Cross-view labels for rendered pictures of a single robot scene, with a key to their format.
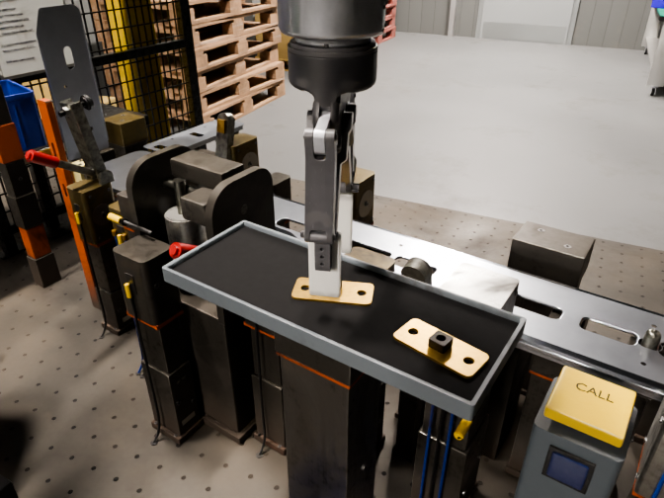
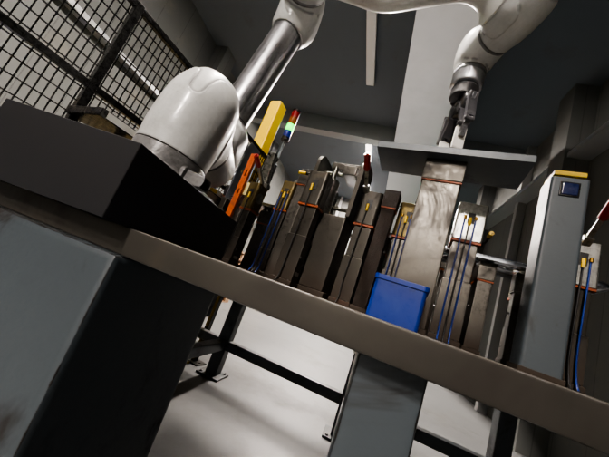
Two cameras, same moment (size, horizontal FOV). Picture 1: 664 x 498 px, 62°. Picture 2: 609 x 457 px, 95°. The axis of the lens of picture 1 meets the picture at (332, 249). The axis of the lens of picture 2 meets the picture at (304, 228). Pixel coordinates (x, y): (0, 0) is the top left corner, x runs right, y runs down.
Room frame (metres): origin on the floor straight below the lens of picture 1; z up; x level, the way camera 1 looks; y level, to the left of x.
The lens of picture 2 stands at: (-0.17, 0.41, 0.70)
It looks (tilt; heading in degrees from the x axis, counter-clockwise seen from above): 12 degrees up; 352
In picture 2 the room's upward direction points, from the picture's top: 20 degrees clockwise
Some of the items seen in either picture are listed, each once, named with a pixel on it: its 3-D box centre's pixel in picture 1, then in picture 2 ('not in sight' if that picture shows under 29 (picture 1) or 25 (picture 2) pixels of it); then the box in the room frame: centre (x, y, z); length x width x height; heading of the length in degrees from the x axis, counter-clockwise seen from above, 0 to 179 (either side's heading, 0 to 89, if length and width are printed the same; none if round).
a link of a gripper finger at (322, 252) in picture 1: (321, 250); (465, 126); (0.42, 0.01, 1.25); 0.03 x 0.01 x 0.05; 171
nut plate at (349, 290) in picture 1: (333, 288); not in sight; (0.48, 0.00, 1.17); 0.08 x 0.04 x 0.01; 81
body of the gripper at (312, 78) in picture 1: (332, 93); (461, 102); (0.48, 0.00, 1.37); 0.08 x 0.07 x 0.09; 171
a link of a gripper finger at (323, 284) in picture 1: (324, 264); (459, 138); (0.44, 0.01, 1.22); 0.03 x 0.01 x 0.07; 81
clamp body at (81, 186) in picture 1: (102, 263); (241, 222); (0.99, 0.49, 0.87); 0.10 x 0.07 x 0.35; 146
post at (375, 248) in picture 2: not in sight; (377, 249); (0.65, 0.05, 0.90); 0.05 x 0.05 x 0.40; 56
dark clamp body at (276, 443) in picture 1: (274, 357); (357, 247); (0.68, 0.09, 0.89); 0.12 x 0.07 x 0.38; 146
